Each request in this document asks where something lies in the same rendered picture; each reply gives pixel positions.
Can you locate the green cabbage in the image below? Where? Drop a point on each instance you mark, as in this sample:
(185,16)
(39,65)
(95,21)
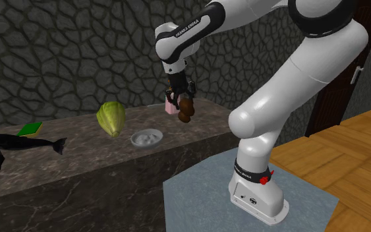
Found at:
(110,119)

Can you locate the grey bowl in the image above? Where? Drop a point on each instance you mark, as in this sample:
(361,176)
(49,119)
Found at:
(146,138)

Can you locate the dark brown door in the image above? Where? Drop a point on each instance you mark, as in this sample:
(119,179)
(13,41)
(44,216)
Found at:
(342,83)

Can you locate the black whale figure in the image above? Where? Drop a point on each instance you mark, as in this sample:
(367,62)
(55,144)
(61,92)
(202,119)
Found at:
(15,143)

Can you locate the grey robot stand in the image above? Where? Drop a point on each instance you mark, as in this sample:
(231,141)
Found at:
(236,199)

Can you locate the brown gourd-shaped object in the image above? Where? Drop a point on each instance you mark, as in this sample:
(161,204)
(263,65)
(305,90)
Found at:
(186,110)

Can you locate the green and yellow sponge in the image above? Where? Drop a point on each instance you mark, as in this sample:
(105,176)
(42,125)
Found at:
(30,129)

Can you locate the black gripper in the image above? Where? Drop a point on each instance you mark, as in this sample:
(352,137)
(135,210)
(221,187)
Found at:
(177,81)

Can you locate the pink box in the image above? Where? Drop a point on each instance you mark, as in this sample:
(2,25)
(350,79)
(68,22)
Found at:
(170,108)

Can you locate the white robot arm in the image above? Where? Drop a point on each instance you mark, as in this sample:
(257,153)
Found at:
(300,80)

